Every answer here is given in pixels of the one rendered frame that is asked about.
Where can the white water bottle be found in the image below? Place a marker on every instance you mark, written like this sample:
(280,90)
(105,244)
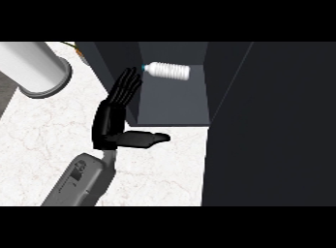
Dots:
(170,70)

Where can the small orange and green object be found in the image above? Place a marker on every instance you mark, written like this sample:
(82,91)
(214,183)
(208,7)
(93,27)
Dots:
(77,50)

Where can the dark grey cabinet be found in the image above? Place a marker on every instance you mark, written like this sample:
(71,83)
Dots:
(170,97)

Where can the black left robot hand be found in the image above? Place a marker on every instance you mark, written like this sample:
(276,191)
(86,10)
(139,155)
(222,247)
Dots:
(110,119)

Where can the dark grey cabinet door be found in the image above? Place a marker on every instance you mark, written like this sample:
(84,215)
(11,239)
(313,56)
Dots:
(279,129)

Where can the white cylindrical appliance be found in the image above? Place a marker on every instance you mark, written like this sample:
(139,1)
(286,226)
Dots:
(30,66)

